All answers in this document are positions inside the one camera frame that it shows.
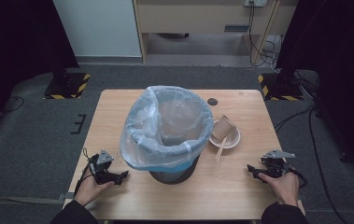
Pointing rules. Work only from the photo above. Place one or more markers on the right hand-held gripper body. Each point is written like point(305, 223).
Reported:
point(276, 165)

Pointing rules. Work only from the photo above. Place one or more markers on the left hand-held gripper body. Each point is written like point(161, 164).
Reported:
point(103, 174)

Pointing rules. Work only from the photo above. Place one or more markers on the beige paper bowl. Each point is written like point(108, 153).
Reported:
point(232, 141)

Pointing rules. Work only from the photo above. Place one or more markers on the wooden chopstick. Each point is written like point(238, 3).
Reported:
point(219, 151)
point(222, 151)

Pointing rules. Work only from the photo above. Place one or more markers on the bin with blue bag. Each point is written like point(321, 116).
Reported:
point(152, 146)

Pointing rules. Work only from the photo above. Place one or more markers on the black mesh trash bin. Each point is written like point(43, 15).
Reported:
point(174, 176)

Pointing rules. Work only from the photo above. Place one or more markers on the brown paper cup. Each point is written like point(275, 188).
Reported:
point(223, 127)

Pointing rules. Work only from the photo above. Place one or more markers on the person's left hand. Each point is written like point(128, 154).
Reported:
point(89, 189)

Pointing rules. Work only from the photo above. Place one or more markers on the person's right hand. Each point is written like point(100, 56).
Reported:
point(283, 188)

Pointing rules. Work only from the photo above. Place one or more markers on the striped black stand base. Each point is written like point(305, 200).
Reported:
point(72, 87)
point(282, 90)

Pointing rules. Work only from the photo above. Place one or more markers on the dark curtain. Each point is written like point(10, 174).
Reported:
point(16, 46)
point(342, 62)

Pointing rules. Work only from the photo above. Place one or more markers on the light wooden desk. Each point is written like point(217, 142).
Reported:
point(196, 17)

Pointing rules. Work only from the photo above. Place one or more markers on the white power strip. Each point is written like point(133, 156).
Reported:
point(255, 2)

